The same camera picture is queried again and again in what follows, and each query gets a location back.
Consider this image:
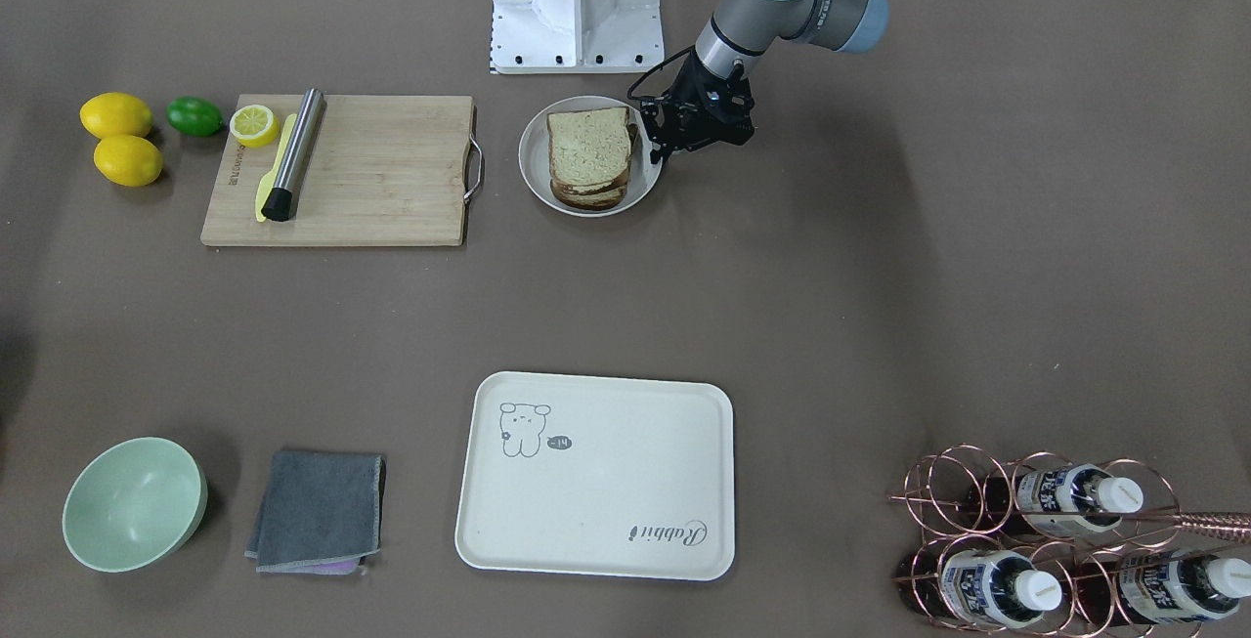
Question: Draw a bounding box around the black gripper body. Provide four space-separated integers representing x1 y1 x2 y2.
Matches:
653 48 756 153

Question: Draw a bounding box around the plain bread slice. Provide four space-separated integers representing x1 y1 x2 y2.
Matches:
545 106 631 186

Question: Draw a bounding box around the white round plate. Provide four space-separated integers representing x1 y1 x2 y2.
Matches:
518 96 666 219

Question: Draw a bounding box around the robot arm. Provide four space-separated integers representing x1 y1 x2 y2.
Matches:
628 0 889 165

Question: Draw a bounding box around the cream rabbit tray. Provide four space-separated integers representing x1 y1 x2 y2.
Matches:
454 372 736 580

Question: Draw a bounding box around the bamboo cutting board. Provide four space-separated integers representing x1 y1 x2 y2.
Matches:
200 95 475 246

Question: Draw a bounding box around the yellow plastic knife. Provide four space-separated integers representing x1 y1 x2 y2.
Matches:
254 113 298 223

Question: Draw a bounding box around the half lemon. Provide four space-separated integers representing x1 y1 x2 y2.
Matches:
228 104 281 148

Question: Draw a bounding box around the green lime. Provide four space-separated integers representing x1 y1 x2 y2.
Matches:
165 96 225 138

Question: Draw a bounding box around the grey folded cloth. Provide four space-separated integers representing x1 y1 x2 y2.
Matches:
244 449 387 575

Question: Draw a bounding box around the yellow lemon lower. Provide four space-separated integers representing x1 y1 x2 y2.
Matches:
93 135 164 188

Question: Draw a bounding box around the yellow lemon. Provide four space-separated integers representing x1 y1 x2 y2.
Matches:
93 135 164 188
79 93 153 140

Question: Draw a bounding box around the yellow lemon upper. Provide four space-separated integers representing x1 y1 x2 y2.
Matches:
79 93 153 140

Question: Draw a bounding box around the tea bottle front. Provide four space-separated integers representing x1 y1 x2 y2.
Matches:
893 543 1065 630

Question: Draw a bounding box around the mint green bowl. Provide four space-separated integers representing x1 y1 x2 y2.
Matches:
63 437 206 573

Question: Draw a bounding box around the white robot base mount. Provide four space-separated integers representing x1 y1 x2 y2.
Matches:
489 0 666 74

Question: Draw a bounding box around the copper wire bottle rack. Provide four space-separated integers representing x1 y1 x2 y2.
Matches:
892 444 1248 637

